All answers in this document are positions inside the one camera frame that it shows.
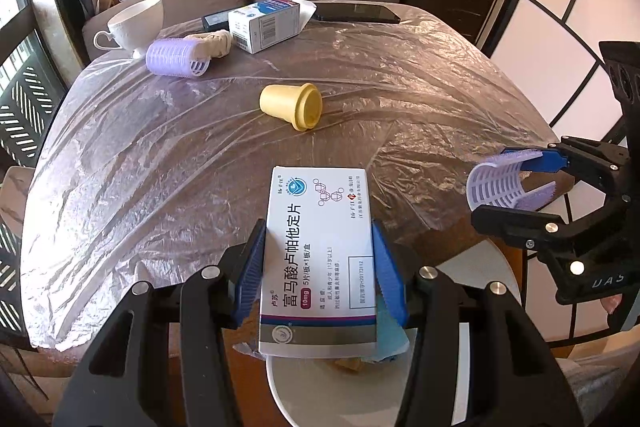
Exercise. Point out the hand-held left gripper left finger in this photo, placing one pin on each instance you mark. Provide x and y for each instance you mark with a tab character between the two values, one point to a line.
250	272

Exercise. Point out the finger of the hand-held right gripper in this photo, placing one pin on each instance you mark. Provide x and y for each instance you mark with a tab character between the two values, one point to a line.
520	223
540	159

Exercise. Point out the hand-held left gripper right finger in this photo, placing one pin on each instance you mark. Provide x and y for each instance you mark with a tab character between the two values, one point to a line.
390	277

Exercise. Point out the purple hair roller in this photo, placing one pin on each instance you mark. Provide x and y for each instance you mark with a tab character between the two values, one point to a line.
175	57
492	187

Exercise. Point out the white medicine box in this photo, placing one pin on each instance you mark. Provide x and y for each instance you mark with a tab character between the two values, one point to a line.
265	27
320	257

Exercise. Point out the white bowl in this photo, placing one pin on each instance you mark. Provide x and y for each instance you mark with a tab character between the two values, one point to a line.
310	392

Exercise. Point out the yellow plastic cup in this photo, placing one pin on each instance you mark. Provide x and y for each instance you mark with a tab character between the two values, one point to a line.
287	102

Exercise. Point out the beige cloth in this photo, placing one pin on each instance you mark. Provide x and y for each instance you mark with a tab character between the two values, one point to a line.
215	44

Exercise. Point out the person's right hand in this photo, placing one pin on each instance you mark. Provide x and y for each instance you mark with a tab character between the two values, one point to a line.
611	306

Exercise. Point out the grey clothing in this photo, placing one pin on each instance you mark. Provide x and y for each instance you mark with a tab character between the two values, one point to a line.
600	382

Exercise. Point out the clear plastic table cover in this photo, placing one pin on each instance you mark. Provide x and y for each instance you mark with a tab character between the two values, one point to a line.
200	147

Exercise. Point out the small black tablet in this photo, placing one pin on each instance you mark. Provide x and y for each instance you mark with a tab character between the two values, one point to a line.
215	22

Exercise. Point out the white cup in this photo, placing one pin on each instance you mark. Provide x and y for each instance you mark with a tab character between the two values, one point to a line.
135	24

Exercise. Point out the balcony railing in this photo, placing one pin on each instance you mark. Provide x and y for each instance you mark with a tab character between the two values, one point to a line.
25	107

